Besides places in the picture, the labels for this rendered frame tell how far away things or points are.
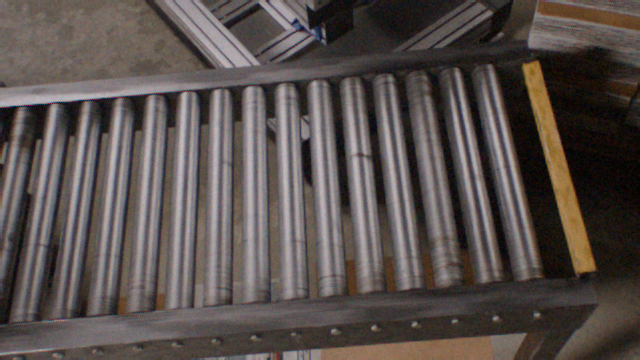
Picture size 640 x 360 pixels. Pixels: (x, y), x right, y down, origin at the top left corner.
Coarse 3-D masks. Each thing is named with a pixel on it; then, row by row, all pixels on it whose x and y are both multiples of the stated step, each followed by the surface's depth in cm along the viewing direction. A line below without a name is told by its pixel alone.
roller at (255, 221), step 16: (256, 96) 135; (256, 112) 133; (256, 128) 131; (256, 144) 129; (256, 160) 128; (256, 176) 126; (256, 192) 124; (256, 208) 123; (256, 224) 121; (256, 240) 119; (256, 256) 118; (256, 272) 116; (256, 288) 115
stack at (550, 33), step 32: (544, 0) 162; (576, 0) 159; (608, 0) 156; (544, 32) 170; (576, 32) 167; (608, 32) 163; (544, 64) 179; (576, 64) 176; (608, 64) 172; (576, 96) 187; (608, 96) 183; (512, 128) 206; (576, 128) 197; (608, 128) 193; (544, 160) 215; (576, 160) 212
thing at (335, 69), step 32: (288, 64) 138; (320, 64) 138; (352, 64) 137; (384, 64) 136; (416, 64) 136; (448, 64) 135; (480, 64) 135; (512, 64) 136; (0, 96) 139; (32, 96) 139; (64, 96) 138; (96, 96) 138; (128, 96) 137; (512, 96) 145
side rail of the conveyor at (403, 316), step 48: (480, 288) 112; (528, 288) 112; (576, 288) 111; (0, 336) 114; (48, 336) 113; (96, 336) 113; (144, 336) 112; (192, 336) 112; (240, 336) 113; (288, 336) 114; (336, 336) 116; (384, 336) 117; (432, 336) 119; (480, 336) 120
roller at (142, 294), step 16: (160, 96) 137; (144, 112) 136; (160, 112) 135; (144, 128) 134; (160, 128) 133; (144, 144) 131; (160, 144) 132; (144, 160) 129; (160, 160) 130; (144, 176) 128; (160, 176) 129; (144, 192) 126; (160, 192) 127; (144, 208) 124; (160, 208) 126; (144, 224) 123; (160, 224) 125; (144, 240) 121; (160, 240) 123; (144, 256) 119; (144, 272) 118; (128, 288) 118; (144, 288) 117; (128, 304) 116; (144, 304) 115
